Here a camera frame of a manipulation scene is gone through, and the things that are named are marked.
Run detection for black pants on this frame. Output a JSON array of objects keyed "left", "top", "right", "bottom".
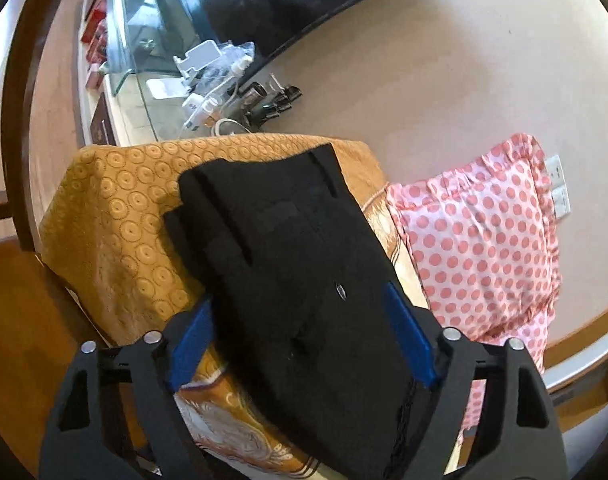
[{"left": 164, "top": 144, "right": 431, "bottom": 479}]

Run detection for white wall socket panel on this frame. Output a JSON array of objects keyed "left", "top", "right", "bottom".
[{"left": 545, "top": 154, "right": 572, "bottom": 221}]

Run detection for white power strip with chargers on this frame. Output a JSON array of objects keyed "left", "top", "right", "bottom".
[{"left": 174, "top": 39, "right": 255, "bottom": 132}]

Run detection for large pink polka-dot pillow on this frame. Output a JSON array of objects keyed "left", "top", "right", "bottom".
[{"left": 384, "top": 132, "right": 564, "bottom": 441}]

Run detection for yellow patterned bedspread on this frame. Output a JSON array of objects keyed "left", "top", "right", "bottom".
[{"left": 40, "top": 134, "right": 424, "bottom": 479}]

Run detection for black cylindrical items on cabinet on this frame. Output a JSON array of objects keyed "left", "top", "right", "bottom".
[{"left": 243, "top": 76, "right": 303, "bottom": 130}]

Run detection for glass-top tv cabinet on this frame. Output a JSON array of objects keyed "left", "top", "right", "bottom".
[{"left": 77, "top": 0, "right": 244, "bottom": 146}]

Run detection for wooden door frame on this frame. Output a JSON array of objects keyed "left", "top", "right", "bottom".
[{"left": 544, "top": 309, "right": 608, "bottom": 432}]

